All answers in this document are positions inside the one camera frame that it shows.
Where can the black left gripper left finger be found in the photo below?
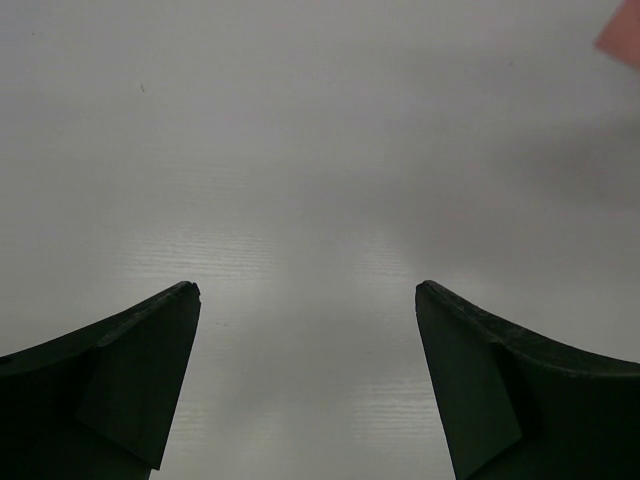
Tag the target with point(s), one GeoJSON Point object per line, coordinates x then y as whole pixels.
{"type": "Point", "coordinates": [98, 402]}

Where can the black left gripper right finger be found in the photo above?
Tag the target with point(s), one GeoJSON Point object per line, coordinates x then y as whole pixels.
{"type": "Point", "coordinates": [515, 404]}

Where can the pink t shirt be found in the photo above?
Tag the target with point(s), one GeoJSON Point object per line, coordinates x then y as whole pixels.
{"type": "Point", "coordinates": [620, 37]}

